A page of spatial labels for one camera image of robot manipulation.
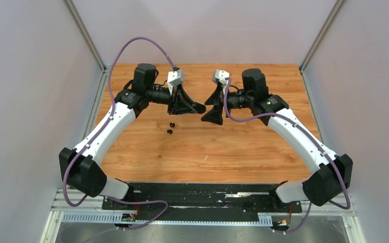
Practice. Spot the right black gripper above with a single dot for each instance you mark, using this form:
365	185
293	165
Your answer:
216	99

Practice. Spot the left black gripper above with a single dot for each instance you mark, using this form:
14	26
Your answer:
180	102

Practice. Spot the black oval case cover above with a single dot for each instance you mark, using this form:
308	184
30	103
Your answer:
199	108

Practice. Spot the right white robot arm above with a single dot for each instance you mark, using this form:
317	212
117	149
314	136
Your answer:
330	173

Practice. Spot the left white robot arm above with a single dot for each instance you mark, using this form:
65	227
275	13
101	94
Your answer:
80	166

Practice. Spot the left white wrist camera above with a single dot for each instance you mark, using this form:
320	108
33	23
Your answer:
174	79

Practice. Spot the left aluminium frame post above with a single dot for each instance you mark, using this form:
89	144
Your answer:
77	19

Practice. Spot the aluminium frame post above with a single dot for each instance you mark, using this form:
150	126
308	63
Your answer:
77	19
321	34

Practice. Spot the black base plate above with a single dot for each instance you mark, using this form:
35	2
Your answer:
245	197

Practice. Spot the slotted cable duct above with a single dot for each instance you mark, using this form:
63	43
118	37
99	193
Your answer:
174	216

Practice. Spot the right aluminium frame post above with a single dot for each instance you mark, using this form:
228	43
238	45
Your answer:
321	34

